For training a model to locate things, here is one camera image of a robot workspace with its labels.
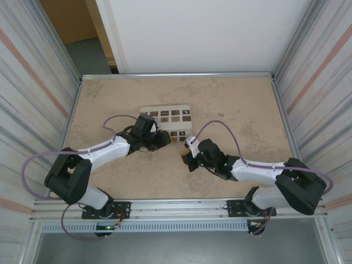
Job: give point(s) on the white box with picture tiles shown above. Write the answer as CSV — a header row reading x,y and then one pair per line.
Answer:
x,y
167,107

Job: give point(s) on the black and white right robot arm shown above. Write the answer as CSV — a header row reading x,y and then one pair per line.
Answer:
x,y
255,173

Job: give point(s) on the black controller module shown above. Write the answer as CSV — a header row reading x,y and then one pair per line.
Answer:
x,y
105,228
255,226

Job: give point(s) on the white partition board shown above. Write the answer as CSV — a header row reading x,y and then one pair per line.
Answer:
x,y
192,35

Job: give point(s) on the brown wooden board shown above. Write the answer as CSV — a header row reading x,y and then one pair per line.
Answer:
x,y
71,19

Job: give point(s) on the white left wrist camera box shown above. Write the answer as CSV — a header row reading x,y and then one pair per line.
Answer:
x,y
154,124

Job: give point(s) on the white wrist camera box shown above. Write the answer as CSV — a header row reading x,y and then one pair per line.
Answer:
x,y
191,141
154,124

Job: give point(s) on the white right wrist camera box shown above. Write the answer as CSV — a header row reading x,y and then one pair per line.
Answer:
x,y
191,141

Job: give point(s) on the aluminium mounting rail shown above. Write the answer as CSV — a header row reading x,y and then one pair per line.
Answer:
x,y
178,206

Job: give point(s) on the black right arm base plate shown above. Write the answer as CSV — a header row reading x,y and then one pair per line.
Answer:
x,y
233,207

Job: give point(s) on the aluminium frame crossbar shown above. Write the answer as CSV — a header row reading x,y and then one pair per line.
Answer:
x,y
178,75

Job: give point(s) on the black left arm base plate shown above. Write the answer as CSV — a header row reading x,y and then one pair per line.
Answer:
x,y
122,210

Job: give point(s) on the aluminium frame post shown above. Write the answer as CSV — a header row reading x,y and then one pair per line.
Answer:
x,y
73,68
293,41

